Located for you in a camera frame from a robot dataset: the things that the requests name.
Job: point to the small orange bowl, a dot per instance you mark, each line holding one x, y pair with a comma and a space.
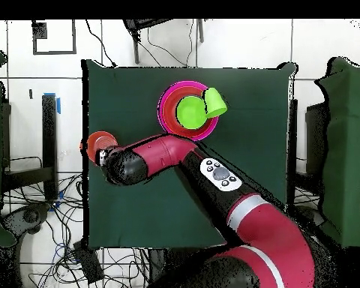
97, 142

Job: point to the blue tape strip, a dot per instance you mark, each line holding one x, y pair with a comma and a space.
58, 106

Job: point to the large pink bowl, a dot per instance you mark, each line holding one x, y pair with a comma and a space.
165, 96

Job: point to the grey wheeled base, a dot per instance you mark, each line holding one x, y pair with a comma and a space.
30, 216

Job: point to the green cup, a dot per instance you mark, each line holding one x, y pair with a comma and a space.
216, 103

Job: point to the black metal stand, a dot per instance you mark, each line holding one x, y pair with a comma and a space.
316, 135
49, 135

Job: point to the black power brick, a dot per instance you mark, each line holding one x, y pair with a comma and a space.
88, 264

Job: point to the small green bowl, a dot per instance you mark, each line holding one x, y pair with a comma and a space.
190, 112

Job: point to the black camera tripod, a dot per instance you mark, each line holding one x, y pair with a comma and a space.
136, 45

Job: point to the dark green tablecloth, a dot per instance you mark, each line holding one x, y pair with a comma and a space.
138, 216

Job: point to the large orange bowl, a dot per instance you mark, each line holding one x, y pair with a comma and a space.
168, 111

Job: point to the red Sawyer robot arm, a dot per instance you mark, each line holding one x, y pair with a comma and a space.
243, 210

